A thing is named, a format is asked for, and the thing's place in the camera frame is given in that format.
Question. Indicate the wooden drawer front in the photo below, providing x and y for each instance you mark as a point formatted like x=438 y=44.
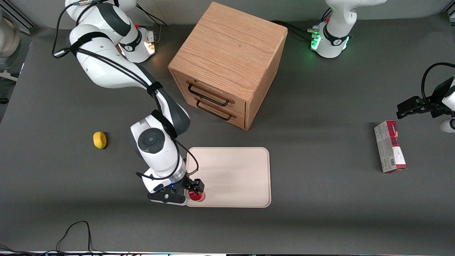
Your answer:
x=213 y=89
x=234 y=119

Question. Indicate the aluminium frame rail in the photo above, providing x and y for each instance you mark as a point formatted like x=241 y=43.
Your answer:
x=19 y=18

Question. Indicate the wooden drawer cabinet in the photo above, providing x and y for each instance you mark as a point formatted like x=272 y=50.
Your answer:
x=227 y=46

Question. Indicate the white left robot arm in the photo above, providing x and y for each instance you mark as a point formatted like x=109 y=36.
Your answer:
x=332 y=39

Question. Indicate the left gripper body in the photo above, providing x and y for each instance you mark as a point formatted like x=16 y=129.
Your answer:
x=427 y=106

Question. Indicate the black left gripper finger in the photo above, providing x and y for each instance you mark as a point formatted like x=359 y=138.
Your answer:
x=407 y=111
x=414 y=101

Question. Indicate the grey and red carton box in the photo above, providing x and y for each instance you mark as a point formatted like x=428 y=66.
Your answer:
x=390 y=147

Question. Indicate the beige rectangular tray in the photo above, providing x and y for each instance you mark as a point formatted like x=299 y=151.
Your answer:
x=234 y=174

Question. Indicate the white rounded fixture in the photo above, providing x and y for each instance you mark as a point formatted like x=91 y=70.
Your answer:
x=9 y=39

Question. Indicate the red coke bottle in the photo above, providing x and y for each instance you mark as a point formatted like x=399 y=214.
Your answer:
x=196 y=197

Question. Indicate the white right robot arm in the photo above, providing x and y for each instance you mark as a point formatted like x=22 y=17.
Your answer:
x=106 y=67

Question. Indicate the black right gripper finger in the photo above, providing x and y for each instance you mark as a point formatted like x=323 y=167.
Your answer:
x=198 y=185
x=186 y=185

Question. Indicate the yellow lemon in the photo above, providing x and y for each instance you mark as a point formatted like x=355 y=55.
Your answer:
x=100 y=140

